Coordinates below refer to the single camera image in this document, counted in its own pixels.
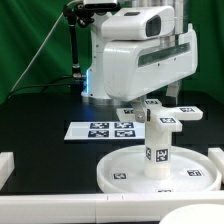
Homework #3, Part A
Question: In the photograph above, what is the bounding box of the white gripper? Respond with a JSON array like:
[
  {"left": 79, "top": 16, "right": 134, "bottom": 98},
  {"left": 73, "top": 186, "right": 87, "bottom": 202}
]
[{"left": 103, "top": 24, "right": 198, "bottom": 122}]

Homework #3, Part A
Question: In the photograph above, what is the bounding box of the white cross-shaped table base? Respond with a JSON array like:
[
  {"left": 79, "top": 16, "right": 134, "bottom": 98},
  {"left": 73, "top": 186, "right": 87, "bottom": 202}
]
[{"left": 116, "top": 99, "right": 203, "bottom": 132}]

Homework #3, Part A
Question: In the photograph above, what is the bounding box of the white round table top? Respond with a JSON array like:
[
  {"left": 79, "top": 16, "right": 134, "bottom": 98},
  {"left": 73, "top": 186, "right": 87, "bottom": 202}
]
[{"left": 97, "top": 145, "right": 222, "bottom": 193}]

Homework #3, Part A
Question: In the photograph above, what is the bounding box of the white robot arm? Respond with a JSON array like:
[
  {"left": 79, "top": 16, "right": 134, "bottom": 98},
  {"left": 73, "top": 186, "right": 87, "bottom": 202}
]
[{"left": 82, "top": 0, "right": 198, "bottom": 122}]

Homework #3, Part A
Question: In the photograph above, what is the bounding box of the white marker sheet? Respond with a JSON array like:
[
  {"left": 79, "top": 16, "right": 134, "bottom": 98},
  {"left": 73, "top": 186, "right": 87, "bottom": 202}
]
[{"left": 64, "top": 121, "right": 145, "bottom": 141}]

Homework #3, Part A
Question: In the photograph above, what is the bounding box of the white right barrier block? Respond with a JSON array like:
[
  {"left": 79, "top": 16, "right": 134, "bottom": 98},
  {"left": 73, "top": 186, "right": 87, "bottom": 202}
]
[{"left": 208, "top": 147, "right": 224, "bottom": 184}]

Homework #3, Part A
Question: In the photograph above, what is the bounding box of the white barrier block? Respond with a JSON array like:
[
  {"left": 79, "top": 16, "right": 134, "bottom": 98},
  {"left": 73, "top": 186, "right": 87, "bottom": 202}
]
[
  {"left": 0, "top": 152, "right": 15, "bottom": 190},
  {"left": 208, "top": 147, "right": 224, "bottom": 184}
]

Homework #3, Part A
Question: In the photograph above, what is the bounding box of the white disc bottom corner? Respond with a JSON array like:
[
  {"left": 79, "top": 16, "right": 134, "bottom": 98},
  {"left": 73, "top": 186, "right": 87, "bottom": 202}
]
[{"left": 159, "top": 204, "right": 224, "bottom": 224}]

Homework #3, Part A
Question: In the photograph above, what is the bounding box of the white left barrier block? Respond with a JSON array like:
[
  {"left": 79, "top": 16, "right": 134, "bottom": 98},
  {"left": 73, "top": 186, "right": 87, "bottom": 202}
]
[{"left": 0, "top": 152, "right": 15, "bottom": 190}]

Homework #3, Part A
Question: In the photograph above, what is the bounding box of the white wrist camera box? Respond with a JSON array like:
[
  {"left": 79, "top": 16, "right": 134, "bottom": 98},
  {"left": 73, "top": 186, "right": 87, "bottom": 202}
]
[{"left": 101, "top": 6, "right": 175, "bottom": 40}]

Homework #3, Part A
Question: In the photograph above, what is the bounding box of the black cable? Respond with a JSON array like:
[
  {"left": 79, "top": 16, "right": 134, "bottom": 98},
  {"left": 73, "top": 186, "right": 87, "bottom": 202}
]
[{"left": 6, "top": 75, "right": 84, "bottom": 100}]

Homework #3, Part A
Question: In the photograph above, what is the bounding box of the grey camera on mount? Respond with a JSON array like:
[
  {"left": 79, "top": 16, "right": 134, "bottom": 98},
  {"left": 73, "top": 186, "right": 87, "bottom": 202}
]
[{"left": 83, "top": 0, "right": 119, "bottom": 11}]

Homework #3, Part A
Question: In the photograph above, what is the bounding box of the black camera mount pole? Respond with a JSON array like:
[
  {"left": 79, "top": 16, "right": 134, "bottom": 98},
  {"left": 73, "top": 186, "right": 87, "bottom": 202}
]
[{"left": 63, "top": 2, "right": 94, "bottom": 80}]

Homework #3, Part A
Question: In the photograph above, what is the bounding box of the white front barrier rail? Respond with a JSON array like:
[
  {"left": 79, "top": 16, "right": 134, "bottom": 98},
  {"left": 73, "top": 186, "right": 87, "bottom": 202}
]
[{"left": 0, "top": 190, "right": 224, "bottom": 224}]

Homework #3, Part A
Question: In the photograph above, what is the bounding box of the white cable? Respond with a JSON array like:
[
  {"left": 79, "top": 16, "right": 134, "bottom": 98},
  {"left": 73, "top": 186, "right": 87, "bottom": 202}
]
[{"left": 11, "top": 0, "right": 81, "bottom": 92}]

